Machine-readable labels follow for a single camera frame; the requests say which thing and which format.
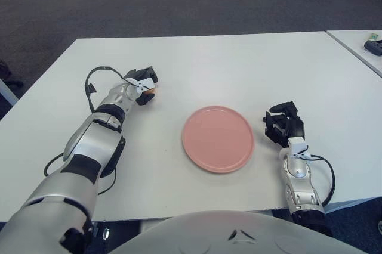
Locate pink round plate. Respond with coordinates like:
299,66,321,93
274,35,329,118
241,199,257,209
181,105,255,174

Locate white table frame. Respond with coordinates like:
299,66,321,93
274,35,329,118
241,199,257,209
324,197,377,215

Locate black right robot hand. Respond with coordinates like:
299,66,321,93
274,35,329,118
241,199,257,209
262,101,310,158

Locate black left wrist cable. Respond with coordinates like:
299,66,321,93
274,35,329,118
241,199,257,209
85,65,130,114

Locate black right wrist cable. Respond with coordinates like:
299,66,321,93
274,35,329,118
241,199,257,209
301,152,335,207

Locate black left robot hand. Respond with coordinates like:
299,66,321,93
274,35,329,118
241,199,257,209
124,65,159,106

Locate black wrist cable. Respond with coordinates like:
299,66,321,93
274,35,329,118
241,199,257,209
301,152,335,207
85,65,130,114

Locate black upper arm cable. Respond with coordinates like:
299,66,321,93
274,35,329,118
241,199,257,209
44,137,118,196

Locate black game controller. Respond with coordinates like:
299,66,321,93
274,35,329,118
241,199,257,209
363,39,382,57

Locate grey robot torso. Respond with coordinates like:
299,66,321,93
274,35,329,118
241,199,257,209
109,210,369,254

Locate black office chair base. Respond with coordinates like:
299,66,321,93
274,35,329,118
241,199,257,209
0,58,24,88

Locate white table leg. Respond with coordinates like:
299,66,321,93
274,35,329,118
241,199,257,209
0,78,19,107

